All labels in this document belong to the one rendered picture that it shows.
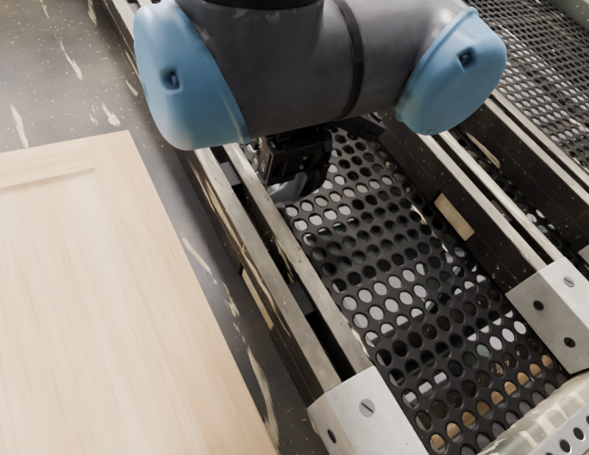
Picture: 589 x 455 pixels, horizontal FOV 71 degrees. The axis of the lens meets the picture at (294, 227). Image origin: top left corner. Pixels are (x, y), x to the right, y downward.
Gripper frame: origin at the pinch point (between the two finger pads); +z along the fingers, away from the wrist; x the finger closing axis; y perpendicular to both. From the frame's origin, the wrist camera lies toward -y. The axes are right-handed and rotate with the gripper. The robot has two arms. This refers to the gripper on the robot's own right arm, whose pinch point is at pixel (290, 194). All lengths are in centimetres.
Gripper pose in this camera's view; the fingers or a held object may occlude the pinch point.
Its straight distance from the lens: 58.0
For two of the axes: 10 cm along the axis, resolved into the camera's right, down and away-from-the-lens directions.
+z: -2.1, 5.6, 8.0
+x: 4.8, 7.8, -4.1
